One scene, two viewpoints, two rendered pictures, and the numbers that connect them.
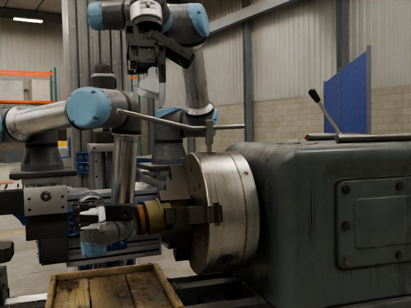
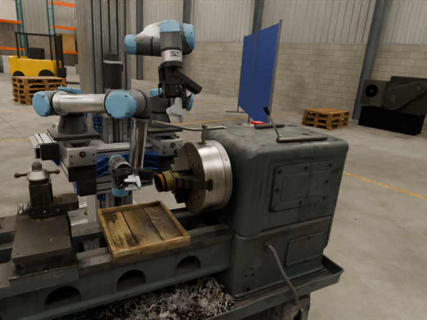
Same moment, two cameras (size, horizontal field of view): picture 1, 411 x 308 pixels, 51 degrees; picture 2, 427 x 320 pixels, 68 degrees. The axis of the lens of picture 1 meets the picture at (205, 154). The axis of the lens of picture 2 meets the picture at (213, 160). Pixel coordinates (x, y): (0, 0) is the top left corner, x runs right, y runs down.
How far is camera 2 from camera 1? 39 cm
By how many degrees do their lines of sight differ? 19
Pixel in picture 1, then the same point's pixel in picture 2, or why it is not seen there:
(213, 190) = (208, 171)
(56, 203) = (89, 159)
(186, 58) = (197, 90)
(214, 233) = (208, 195)
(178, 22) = not seen: hidden behind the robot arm
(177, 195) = (182, 167)
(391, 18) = not seen: outside the picture
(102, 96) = (131, 98)
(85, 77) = (99, 61)
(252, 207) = (229, 180)
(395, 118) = (288, 66)
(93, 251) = (121, 193)
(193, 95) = not seen: hidden behind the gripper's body
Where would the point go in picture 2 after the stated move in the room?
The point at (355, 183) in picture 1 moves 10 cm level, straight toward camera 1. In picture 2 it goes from (285, 167) to (287, 175)
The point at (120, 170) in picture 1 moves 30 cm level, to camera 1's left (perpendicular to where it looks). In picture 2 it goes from (136, 141) to (70, 140)
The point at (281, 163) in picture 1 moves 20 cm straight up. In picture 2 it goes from (248, 158) to (253, 107)
